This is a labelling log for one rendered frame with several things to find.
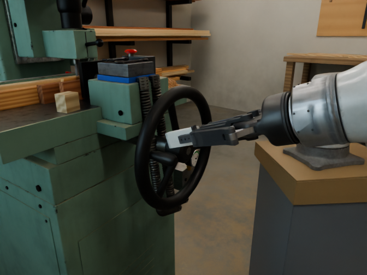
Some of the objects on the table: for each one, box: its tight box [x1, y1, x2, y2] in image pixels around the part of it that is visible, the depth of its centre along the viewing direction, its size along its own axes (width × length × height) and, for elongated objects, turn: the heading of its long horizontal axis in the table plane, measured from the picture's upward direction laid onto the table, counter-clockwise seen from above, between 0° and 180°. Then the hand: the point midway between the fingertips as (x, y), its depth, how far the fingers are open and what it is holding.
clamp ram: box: [78, 60, 106, 98], centre depth 73 cm, size 9×8×9 cm
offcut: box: [55, 91, 80, 113], centre depth 62 cm, size 4×3×4 cm
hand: (183, 137), depth 52 cm, fingers closed
